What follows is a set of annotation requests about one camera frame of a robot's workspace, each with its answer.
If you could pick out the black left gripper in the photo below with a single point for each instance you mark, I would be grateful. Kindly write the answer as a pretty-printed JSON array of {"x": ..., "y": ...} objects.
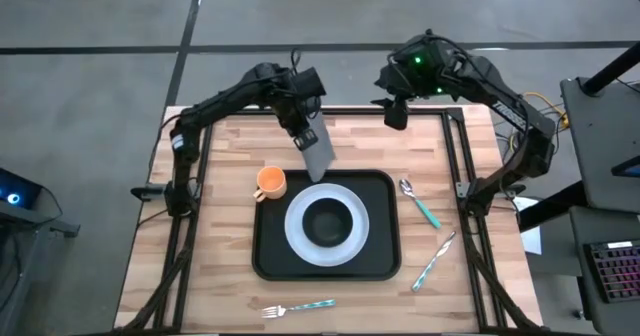
[{"x": 297, "y": 113}]

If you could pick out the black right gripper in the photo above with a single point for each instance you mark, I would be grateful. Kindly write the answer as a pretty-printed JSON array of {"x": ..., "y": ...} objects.
[{"x": 400, "y": 81}]

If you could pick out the grey cloth napkin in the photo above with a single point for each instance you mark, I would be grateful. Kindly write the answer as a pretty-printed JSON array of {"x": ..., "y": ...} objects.
[{"x": 320, "y": 161}]

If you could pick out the black round bowl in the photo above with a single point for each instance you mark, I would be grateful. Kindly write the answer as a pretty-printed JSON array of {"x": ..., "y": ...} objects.
[{"x": 327, "y": 223}]

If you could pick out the white round plate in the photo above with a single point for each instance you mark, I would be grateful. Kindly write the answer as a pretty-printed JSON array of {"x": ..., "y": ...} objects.
[{"x": 300, "y": 241}]

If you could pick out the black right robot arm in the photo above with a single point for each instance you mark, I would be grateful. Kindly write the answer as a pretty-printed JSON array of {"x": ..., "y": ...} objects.
[{"x": 505, "y": 108}]

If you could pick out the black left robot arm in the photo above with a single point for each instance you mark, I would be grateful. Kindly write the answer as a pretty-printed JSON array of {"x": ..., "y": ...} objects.
[{"x": 225, "y": 96}]

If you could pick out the black rectangular plastic tray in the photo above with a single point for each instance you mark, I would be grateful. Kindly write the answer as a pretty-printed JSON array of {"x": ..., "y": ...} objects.
[{"x": 270, "y": 256}]

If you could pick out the pale orange mug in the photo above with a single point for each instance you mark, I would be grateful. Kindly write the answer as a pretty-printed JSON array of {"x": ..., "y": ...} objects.
[{"x": 271, "y": 182}]

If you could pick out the black diagonal strut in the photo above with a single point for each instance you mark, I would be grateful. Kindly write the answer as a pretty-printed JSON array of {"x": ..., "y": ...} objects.
[{"x": 550, "y": 208}]

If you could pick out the white paper sheet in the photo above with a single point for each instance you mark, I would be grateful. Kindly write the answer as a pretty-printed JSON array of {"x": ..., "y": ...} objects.
[{"x": 532, "y": 238}]

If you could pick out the dark grey desk top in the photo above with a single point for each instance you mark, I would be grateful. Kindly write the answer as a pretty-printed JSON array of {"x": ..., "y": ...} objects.
[{"x": 600, "y": 146}]

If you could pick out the black monitor pole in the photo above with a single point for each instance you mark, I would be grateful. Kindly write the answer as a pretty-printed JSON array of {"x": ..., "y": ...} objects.
[{"x": 612, "y": 68}]

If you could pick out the backlit computer keyboard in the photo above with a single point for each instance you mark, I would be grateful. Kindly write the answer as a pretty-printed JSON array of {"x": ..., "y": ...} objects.
[{"x": 617, "y": 271}]

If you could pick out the dark low desk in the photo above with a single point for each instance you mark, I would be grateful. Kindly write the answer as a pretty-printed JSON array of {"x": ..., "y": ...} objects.
[{"x": 585, "y": 321}]

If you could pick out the black device with blue light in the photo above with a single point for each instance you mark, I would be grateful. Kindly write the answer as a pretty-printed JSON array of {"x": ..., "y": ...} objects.
[{"x": 15, "y": 188}]

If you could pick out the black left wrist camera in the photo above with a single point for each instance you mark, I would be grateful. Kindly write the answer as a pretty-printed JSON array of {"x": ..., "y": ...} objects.
[{"x": 309, "y": 82}]

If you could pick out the black aluminium table frame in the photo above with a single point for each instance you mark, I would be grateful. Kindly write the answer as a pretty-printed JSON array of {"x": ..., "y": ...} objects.
[{"x": 452, "y": 151}]

